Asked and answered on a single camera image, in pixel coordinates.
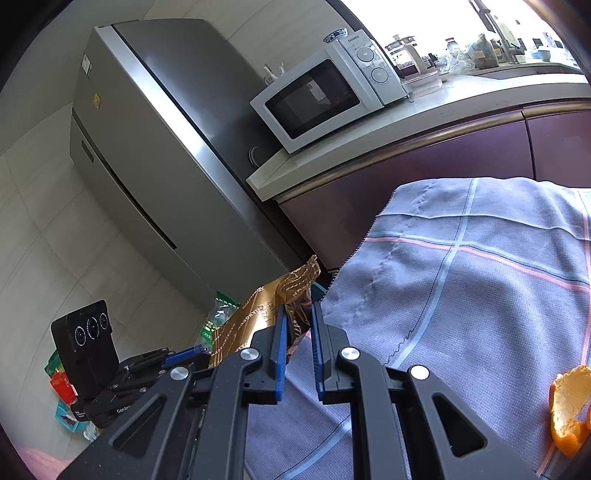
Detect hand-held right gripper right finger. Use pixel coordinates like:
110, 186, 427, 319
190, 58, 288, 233
311, 300, 539, 480

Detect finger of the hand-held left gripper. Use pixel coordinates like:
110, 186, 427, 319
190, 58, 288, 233
161, 345, 212, 369

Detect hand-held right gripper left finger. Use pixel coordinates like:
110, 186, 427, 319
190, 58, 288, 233
55, 302, 290, 480

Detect gold snack packet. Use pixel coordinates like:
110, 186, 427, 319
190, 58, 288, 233
209, 255, 322, 370

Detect green clear wrapper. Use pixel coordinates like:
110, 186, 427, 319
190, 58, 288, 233
202, 291, 242, 350

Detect red packet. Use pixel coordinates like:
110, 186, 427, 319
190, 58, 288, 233
50, 371, 77, 406

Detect teal packet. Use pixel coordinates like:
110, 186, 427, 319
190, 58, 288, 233
55, 401, 94, 433

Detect pink cloth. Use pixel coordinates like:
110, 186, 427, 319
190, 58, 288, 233
14, 443, 75, 480

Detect grey checked cloth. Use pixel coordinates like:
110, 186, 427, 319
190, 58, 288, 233
245, 178, 591, 480

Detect kitchen counter with purple cabinets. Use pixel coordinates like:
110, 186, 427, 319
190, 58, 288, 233
246, 69, 591, 274

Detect silver refrigerator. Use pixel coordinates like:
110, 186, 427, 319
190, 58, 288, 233
69, 18, 320, 320

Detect orange peel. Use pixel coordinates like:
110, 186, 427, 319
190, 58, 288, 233
549, 367, 591, 456

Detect white microwave oven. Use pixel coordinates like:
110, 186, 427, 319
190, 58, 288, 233
249, 28, 410, 156

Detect clear plastic container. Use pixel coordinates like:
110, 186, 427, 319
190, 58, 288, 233
401, 71, 444, 103

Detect glass teapot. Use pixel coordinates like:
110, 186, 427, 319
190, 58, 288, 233
385, 34, 426, 75

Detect kitchen window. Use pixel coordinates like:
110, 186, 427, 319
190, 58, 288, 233
342, 0, 574, 62

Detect glass jar with green contents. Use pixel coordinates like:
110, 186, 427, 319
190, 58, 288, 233
472, 33, 503, 66

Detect sink faucet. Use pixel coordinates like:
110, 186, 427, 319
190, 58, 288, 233
471, 0, 519, 64

